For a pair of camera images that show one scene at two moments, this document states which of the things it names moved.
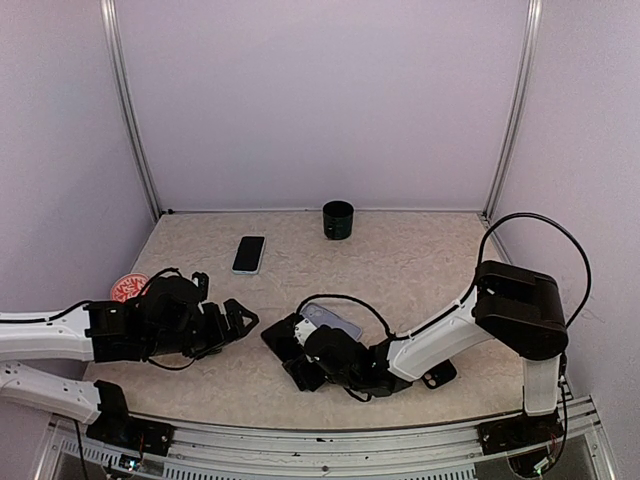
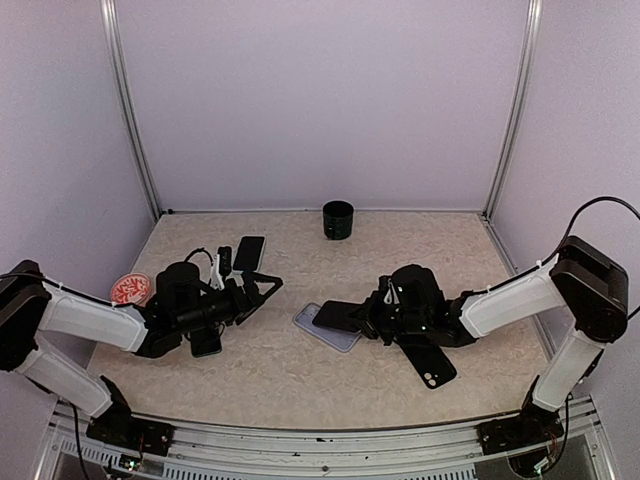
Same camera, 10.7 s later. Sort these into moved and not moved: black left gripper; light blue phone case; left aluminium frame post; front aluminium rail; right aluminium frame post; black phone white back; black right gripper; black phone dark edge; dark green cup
Moved: black left gripper; black phone dark edge; black right gripper
Not moved: front aluminium rail; light blue phone case; dark green cup; black phone white back; left aluminium frame post; right aluminium frame post
